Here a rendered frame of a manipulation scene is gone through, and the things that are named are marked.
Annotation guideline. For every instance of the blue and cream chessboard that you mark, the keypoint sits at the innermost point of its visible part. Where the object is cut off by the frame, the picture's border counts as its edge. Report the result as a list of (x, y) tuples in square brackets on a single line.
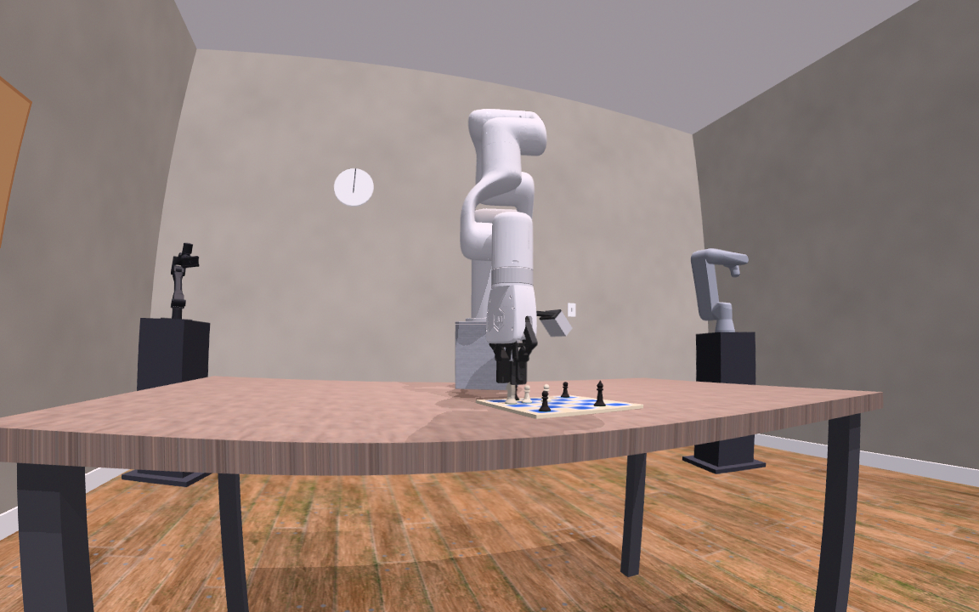
[(560, 407)]

